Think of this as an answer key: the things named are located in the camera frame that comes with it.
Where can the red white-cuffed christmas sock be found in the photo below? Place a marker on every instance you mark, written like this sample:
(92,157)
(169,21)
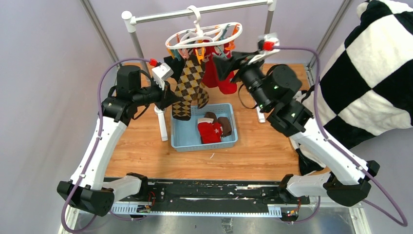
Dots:
(204,125)

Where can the brown argyle sock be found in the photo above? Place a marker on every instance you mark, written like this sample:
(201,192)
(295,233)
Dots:
(202,96)
(187,85)

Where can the red snowflake christmas sock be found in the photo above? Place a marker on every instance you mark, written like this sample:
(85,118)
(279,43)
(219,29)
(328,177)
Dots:
(214,136)

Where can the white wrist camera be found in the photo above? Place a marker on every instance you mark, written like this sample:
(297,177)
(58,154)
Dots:
(265,46)
(161,73)

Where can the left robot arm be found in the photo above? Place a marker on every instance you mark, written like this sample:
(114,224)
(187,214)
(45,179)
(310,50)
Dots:
(86,189)

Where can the brown sock striped cuff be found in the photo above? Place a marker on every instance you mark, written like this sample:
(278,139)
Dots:
(226,126)

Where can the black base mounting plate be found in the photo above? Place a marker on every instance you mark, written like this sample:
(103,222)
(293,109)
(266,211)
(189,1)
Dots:
(209,197)

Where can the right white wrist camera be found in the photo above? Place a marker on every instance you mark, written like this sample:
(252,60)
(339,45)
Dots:
(265,46)

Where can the orange clothes peg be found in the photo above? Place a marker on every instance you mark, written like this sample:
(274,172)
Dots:
(200,53)

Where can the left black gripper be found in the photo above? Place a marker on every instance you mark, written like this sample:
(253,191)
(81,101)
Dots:
(166,97)

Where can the white grey drying rack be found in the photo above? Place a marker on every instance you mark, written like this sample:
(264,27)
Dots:
(131,21)

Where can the aluminium frame rail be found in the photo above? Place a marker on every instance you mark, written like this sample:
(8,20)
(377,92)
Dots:
(321,216)

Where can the white round sock hanger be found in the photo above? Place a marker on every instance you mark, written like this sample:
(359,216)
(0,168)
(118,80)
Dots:
(207,36)

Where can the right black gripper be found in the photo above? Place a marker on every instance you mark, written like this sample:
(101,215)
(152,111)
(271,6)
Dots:
(224,67)

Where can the black white checkered blanket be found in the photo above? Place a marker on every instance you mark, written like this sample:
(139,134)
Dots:
(366,88)

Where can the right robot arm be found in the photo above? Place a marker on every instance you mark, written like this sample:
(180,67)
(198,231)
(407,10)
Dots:
(348,181)

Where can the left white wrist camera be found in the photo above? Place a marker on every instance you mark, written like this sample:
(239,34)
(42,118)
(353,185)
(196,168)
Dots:
(161,73)

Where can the light blue plastic basket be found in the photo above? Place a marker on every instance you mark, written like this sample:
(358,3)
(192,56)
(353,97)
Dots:
(185,136)

